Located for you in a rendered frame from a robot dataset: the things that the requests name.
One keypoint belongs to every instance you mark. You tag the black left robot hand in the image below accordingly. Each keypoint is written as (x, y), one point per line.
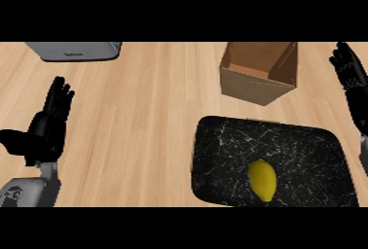
(47, 129)

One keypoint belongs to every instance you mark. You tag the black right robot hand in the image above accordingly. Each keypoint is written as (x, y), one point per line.
(353, 78)

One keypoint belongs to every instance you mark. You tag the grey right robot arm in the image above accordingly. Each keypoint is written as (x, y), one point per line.
(364, 155)

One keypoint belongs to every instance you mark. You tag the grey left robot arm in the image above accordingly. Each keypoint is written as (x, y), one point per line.
(28, 191)

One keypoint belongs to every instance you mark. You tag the brown cardboard box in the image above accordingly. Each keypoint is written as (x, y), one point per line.
(259, 76)

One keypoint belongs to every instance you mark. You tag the black marble tray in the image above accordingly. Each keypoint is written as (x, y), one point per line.
(287, 155)

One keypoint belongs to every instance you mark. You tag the yellow lemon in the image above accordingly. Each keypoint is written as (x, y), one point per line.
(262, 180)

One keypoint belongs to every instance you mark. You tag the grey appliance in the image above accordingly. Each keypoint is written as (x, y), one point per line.
(77, 51)

